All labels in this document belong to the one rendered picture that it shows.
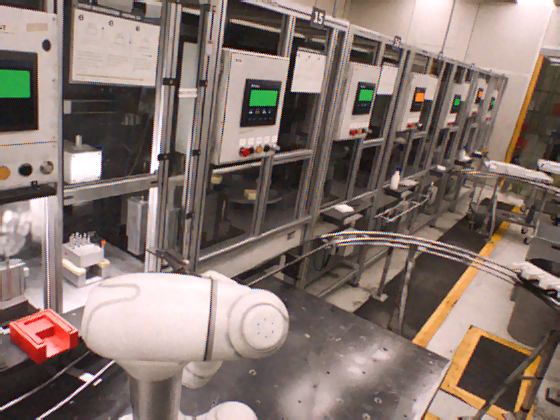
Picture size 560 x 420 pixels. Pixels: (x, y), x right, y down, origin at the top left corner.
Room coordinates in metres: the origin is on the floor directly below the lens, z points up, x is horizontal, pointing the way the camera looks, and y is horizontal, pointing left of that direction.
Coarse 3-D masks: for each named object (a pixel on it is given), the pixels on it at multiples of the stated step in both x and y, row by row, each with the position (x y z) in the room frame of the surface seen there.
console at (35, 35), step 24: (0, 24) 1.10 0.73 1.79; (24, 24) 1.15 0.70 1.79; (48, 24) 1.20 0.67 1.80; (0, 48) 1.10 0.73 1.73; (24, 48) 1.15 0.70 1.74; (48, 48) 1.20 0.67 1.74; (48, 72) 1.20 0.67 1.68; (48, 96) 1.20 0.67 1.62; (48, 120) 1.20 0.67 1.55; (0, 144) 1.09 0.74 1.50; (24, 144) 1.14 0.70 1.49; (48, 144) 1.20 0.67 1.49; (0, 168) 1.08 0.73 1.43; (24, 168) 1.13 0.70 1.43; (48, 168) 1.19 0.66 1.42
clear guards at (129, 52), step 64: (64, 0) 1.25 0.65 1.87; (128, 0) 1.42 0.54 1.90; (192, 0) 1.64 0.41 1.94; (64, 64) 1.25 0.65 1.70; (128, 64) 1.43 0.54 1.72; (192, 64) 1.66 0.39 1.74; (64, 128) 1.25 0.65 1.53; (128, 128) 1.44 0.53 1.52; (192, 128) 1.69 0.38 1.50; (0, 192) 1.10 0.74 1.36; (64, 192) 1.25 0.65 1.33; (128, 192) 1.45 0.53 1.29; (0, 256) 1.09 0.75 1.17; (0, 320) 1.08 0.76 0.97
